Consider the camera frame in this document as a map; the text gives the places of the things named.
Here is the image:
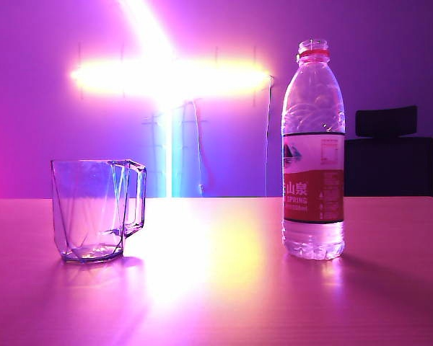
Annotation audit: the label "black office chair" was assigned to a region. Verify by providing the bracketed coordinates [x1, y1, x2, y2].
[343, 105, 433, 198]

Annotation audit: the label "diagonal glowing light strip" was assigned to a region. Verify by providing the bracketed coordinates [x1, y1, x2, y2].
[115, 0, 183, 63]

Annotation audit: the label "vertical glowing light strip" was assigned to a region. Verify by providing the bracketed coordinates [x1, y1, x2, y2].
[163, 97, 184, 199]

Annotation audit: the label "thin hanging cable with plug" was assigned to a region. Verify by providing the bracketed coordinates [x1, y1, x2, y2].
[191, 97, 206, 196]

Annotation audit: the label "thin long hanging cable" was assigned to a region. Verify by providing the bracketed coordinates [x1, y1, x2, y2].
[264, 74, 276, 198]

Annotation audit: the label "clear water bottle red label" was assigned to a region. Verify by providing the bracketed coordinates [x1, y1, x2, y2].
[281, 38, 346, 261]

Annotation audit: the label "horizontal glowing light tube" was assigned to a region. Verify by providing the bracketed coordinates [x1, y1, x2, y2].
[69, 56, 272, 101]

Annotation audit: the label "clear faceted glass mug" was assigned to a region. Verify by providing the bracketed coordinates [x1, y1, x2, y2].
[50, 159, 147, 265]

